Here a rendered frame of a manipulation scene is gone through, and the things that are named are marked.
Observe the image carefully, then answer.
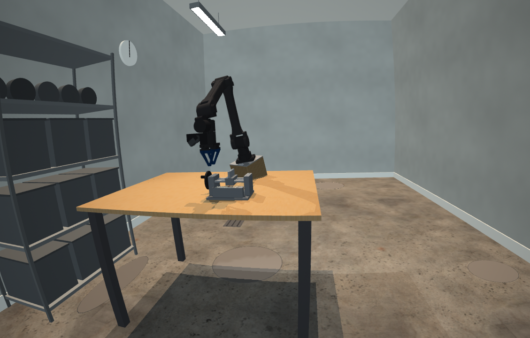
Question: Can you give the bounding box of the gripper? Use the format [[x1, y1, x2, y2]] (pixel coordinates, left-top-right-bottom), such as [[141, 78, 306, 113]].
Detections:
[[200, 131, 221, 166]]

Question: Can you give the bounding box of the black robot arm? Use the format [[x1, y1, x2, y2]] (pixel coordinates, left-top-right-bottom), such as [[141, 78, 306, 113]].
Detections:
[[186, 76, 255, 164]]

